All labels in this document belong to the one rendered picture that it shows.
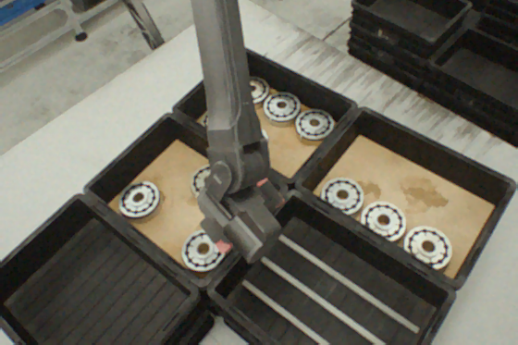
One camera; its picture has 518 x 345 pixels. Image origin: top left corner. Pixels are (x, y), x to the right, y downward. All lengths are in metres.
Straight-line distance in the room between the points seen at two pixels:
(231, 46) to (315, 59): 1.04
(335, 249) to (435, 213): 0.26
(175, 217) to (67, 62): 1.98
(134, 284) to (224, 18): 0.70
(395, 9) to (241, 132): 1.66
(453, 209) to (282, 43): 0.86
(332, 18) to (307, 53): 1.27
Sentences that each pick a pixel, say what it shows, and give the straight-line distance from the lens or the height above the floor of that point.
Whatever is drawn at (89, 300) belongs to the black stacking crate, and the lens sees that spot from 1.15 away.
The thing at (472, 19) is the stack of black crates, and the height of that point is 0.27.
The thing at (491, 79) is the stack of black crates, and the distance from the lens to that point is 2.15.
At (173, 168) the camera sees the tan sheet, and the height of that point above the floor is 0.83.
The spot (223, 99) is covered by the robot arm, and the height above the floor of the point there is 1.38.
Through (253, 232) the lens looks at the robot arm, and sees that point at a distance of 0.64.
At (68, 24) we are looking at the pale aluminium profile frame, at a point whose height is 0.14.
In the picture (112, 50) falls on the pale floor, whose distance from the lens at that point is 2.96.
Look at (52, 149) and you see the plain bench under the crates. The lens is 1.59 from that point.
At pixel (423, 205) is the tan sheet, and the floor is 0.83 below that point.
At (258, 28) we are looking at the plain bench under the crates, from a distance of 1.77.
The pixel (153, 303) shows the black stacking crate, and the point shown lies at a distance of 1.09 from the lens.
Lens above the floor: 1.83
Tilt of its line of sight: 55 degrees down
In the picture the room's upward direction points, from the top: 8 degrees counter-clockwise
